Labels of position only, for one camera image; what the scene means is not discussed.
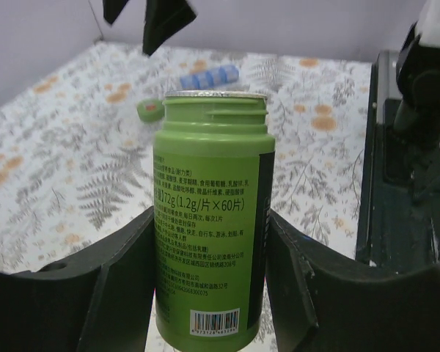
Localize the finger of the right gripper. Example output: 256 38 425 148
102 0 129 25
142 0 197 56

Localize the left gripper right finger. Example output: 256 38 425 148
266 213 440 351

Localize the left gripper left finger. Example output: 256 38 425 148
0 210 155 351

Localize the green bottle cap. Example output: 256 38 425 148
136 98 164 123

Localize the green pill bottle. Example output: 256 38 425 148
153 91 275 351

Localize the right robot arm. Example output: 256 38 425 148
142 1 440 160

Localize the blue pill organizer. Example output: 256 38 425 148
180 65 239 90

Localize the floral table mat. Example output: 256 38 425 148
0 43 370 272

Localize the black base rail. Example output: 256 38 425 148
355 51 440 274

